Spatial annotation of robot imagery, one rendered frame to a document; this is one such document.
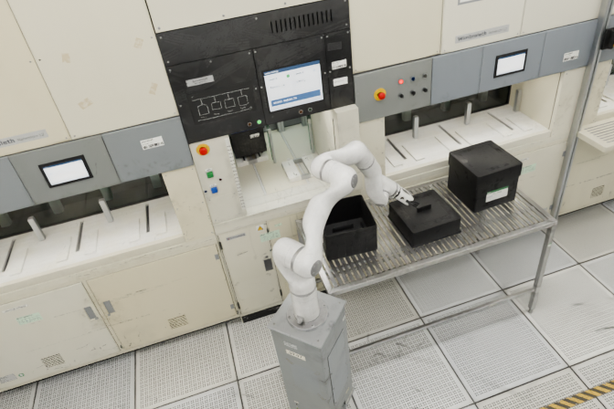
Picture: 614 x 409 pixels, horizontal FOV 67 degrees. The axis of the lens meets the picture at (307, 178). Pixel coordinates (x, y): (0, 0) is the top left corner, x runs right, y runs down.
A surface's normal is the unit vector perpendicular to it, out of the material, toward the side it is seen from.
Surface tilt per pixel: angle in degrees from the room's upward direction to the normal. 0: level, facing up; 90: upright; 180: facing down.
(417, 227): 0
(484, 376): 0
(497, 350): 0
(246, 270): 90
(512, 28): 90
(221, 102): 90
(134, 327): 90
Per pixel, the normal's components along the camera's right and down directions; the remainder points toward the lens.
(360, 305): -0.11, -0.81
